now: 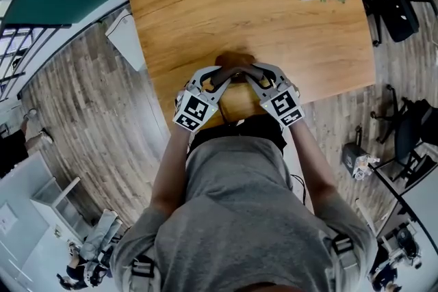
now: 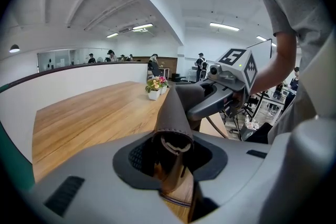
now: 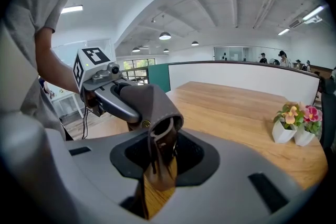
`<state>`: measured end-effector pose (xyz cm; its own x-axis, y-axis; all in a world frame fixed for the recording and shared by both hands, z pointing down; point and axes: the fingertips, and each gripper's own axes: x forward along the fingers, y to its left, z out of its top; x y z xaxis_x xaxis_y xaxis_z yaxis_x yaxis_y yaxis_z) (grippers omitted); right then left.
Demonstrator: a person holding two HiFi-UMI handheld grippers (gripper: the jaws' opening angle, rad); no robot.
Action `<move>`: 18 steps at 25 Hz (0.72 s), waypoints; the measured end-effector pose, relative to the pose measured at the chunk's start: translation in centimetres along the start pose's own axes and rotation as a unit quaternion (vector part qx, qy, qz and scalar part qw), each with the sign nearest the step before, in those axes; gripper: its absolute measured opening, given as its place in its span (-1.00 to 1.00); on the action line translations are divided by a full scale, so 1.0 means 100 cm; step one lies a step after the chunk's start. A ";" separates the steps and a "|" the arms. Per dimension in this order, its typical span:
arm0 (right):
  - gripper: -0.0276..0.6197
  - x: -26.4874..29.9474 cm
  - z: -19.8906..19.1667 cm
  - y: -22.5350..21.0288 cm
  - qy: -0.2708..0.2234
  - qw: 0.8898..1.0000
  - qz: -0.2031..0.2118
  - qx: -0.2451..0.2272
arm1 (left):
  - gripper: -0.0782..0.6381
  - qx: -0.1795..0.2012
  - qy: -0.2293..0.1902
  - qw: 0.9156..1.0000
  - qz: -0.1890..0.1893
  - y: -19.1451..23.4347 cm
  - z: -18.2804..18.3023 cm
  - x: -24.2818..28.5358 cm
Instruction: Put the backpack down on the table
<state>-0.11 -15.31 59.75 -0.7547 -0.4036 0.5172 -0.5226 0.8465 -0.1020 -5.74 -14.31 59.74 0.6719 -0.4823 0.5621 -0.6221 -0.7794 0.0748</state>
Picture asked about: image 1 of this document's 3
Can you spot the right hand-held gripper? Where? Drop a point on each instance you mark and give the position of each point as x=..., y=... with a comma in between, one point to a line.
x=285, y=106

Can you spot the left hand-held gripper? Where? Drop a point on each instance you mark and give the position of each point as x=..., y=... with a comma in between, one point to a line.
x=191, y=111

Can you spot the brown object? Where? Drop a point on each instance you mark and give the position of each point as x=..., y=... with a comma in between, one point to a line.
x=234, y=61

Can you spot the person's left forearm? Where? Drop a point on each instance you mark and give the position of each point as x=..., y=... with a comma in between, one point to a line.
x=169, y=171

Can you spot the person's right forearm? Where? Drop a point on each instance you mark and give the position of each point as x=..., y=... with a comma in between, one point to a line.
x=313, y=160

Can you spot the black shorts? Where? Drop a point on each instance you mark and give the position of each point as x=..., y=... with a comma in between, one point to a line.
x=239, y=128

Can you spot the wooden table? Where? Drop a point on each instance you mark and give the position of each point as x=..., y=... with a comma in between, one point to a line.
x=222, y=10

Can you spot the white computer case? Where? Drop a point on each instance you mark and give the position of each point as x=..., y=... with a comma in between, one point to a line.
x=125, y=41

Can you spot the black cardboard box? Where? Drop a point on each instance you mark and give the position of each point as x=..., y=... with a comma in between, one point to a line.
x=349, y=160

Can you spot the clear bottle pack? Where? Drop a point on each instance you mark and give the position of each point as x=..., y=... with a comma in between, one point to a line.
x=366, y=167

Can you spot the person in grey shirt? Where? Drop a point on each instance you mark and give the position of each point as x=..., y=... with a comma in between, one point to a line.
x=239, y=222

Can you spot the black metal railing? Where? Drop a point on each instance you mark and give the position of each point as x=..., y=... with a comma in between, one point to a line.
x=20, y=54

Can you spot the white desk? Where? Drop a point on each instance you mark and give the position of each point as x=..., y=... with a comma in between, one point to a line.
x=424, y=195

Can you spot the white glass cabinet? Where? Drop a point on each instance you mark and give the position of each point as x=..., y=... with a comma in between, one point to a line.
x=31, y=208

